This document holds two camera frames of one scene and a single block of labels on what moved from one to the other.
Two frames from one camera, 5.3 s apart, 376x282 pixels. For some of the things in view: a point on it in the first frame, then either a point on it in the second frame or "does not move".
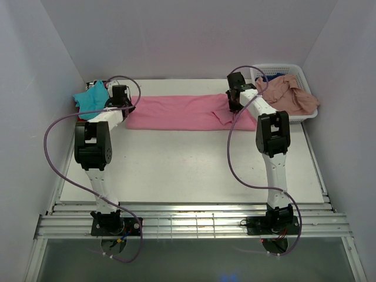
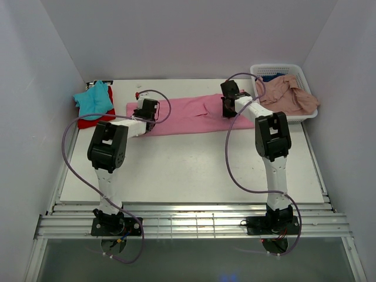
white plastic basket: (257, 71) does not move
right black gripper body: (234, 105) → (227, 113)
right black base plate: (258, 226) does not move
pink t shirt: (197, 113) does not move
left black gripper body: (128, 103) → (137, 112)
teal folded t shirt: (94, 98) does not move
